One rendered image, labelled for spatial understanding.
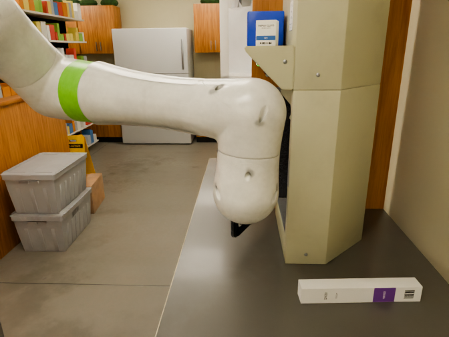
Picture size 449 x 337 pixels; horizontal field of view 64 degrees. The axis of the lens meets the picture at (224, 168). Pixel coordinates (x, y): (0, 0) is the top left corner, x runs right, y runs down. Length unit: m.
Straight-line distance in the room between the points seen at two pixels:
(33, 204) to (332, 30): 2.60
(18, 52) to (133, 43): 5.30
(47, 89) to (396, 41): 1.03
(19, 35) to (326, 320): 0.81
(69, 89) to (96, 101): 0.06
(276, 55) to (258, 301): 0.57
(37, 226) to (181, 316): 2.36
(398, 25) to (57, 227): 2.60
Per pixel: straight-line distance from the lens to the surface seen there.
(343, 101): 0.92
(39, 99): 0.77
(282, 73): 0.88
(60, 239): 3.12
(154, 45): 5.91
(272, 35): 0.96
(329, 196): 0.97
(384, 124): 1.36
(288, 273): 1.01
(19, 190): 3.08
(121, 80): 0.66
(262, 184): 0.56
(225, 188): 0.56
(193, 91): 0.57
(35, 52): 0.73
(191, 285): 0.96
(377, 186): 1.42
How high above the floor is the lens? 1.51
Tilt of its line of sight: 18 degrees down
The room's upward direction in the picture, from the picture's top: 1 degrees counter-clockwise
